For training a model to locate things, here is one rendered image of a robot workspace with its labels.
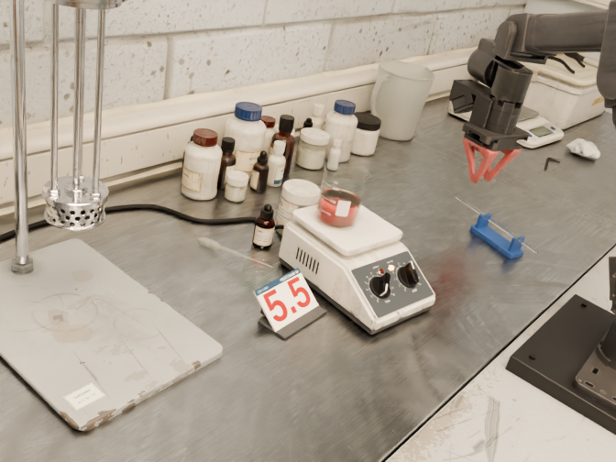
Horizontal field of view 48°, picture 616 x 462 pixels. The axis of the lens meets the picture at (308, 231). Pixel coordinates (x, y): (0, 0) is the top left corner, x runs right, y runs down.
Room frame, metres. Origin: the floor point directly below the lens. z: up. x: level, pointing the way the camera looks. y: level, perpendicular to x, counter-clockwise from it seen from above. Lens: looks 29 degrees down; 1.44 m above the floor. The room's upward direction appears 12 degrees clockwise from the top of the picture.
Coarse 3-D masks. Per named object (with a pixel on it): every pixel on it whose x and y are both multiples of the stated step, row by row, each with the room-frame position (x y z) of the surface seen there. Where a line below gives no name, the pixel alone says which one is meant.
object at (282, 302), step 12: (300, 276) 0.78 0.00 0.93; (276, 288) 0.74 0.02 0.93; (288, 288) 0.76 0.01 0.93; (300, 288) 0.77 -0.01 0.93; (264, 300) 0.72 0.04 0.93; (276, 300) 0.73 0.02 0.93; (288, 300) 0.74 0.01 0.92; (300, 300) 0.75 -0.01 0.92; (312, 300) 0.77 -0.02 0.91; (276, 312) 0.72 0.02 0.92; (288, 312) 0.73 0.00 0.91; (276, 324) 0.70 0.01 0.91
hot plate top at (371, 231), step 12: (300, 216) 0.85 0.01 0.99; (312, 216) 0.86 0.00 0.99; (360, 216) 0.89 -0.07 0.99; (372, 216) 0.90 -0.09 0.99; (312, 228) 0.83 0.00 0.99; (324, 228) 0.83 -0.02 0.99; (360, 228) 0.85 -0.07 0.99; (372, 228) 0.86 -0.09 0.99; (384, 228) 0.87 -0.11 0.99; (396, 228) 0.88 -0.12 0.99; (324, 240) 0.81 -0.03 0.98; (336, 240) 0.81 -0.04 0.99; (348, 240) 0.81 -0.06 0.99; (360, 240) 0.82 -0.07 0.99; (372, 240) 0.83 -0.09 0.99; (384, 240) 0.84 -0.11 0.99; (396, 240) 0.86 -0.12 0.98; (348, 252) 0.79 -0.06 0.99
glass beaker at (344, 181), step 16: (336, 160) 0.89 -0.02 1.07; (336, 176) 0.83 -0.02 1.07; (352, 176) 0.89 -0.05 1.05; (368, 176) 0.85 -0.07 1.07; (320, 192) 0.85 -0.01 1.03; (336, 192) 0.83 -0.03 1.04; (352, 192) 0.83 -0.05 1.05; (320, 208) 0.84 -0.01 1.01; (336, 208) 0.83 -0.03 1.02; (352, 208) 0.84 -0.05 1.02; (320, 224) 0.84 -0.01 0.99; (336, 224) 0.83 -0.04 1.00; (352, 224) 0.84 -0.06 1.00
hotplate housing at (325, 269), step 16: (288, 224) 0.86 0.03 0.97; (288, 240) 0.85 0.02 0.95; (304, 240) 0.83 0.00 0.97; (320, 240) 0.83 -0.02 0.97; (288, 256) 0.84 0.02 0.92; (304, 256) 0.82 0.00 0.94; (320, 256) 0.80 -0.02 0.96; (336, 256) 0.80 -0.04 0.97; (352, 256) 0.80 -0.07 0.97; (368, 256) 0.81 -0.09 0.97; (384, 256) 0.83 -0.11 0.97; (304, 272) 0.82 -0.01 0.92; (320, 272) 0.80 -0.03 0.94; (336, 272) 0.78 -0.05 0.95; (320, 288) 0.79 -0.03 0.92; (336, 288) 0.78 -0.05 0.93; (352, 288) 0.76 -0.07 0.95; (336, 304) 0.77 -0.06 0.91; (352, 304) 0.75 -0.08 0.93; (368, 304) 0.74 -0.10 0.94; (416, 304) 0.79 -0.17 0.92; (432, 304) 0.81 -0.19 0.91; (368, 320) 0.73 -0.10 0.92; (384, 320) 0.74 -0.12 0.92; (400, 320) 0.77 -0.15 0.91
